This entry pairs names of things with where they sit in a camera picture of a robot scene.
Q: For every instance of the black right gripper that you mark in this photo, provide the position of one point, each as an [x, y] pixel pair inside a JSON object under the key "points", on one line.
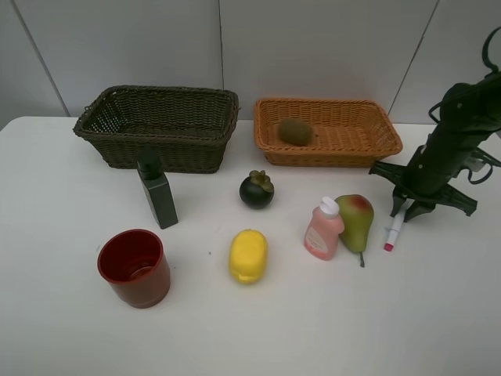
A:
{"points": [[425, 179]]}

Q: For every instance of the white pink marker pen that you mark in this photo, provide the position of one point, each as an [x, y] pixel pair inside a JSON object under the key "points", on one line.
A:
{"points": [[394, 231]]}

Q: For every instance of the green red pear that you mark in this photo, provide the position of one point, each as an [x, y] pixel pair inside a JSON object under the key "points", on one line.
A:
{"points": [[357, 215]]}

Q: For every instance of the pink soap bottle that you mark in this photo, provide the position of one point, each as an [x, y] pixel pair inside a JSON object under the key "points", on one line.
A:
{"points": [[322, 235]]}

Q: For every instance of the brown kiwi fruit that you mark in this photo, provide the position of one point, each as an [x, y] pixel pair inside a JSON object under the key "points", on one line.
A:
{"points": [[295, 132]]}

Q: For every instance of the dark mangosteen fruit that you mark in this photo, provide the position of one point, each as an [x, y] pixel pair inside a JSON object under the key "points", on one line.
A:
{"points": [[257, 190]]}

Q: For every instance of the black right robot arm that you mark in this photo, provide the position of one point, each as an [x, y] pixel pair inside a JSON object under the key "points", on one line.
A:
{"points": [[469, 114]]}

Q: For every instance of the orange wicker basket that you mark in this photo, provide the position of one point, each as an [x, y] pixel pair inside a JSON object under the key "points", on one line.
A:
{"points": [[345, 133]]}

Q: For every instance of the yellow soap box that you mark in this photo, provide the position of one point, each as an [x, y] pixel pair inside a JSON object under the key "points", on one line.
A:
{"points": [[248, 256]]}

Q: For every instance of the dark brown wicker basket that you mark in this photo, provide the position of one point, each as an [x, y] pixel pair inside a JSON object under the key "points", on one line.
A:
{"points": [[189, 128]]}

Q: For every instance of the dark green square bottle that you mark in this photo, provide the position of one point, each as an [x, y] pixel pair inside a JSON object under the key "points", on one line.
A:
{"points": [[157, 188]]}

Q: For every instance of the red plastic cup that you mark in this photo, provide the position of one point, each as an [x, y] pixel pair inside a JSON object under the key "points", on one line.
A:
{"points": [[134, 264]]}

